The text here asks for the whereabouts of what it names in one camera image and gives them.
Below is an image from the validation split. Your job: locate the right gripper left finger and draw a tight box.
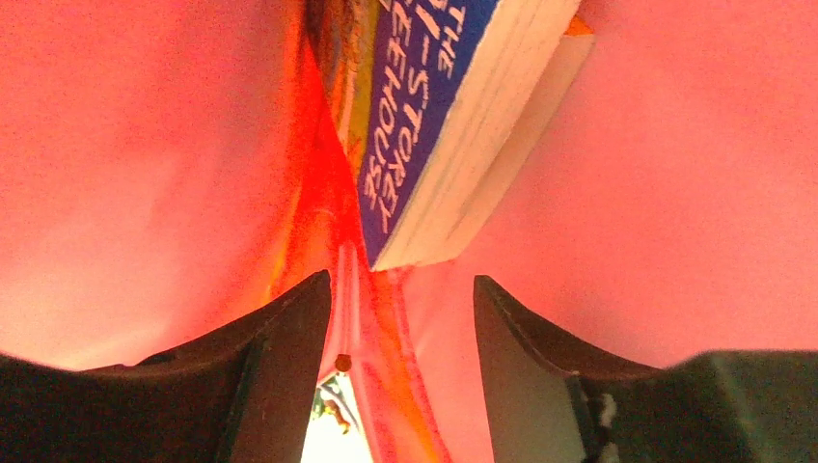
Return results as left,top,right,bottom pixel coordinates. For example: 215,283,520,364
1,270,332,462

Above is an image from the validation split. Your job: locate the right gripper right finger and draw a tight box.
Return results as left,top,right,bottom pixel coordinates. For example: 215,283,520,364
473,275,817,462

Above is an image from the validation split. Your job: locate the pink student backpack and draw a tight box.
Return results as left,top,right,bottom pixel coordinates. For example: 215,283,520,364
1,1,817,462

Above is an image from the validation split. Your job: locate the blue cover book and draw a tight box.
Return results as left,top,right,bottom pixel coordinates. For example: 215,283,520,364
358,0,580,271

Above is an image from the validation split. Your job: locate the orange comic book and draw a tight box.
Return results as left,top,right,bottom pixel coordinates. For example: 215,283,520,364
442,15,595,260

